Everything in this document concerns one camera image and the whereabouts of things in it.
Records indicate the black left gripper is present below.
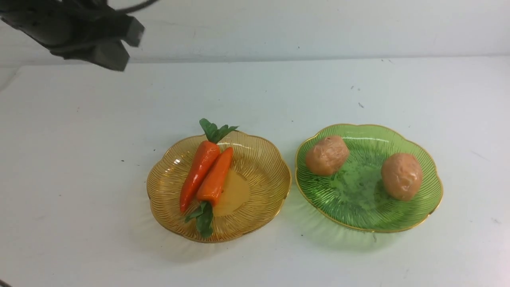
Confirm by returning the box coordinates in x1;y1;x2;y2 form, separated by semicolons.
1;0;145;72

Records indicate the toy carrot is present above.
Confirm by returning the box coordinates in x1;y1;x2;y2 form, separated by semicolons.
184;147;234;238
180;118;238;213

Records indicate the toy potato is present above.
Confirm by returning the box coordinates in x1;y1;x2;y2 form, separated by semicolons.
381;153;423;202
305;136;350;177

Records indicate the amber ribbed plastic plate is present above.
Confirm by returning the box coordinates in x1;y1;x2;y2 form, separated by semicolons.
146;131;292;243

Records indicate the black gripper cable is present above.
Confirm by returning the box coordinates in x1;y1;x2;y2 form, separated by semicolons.
106;0;160;14

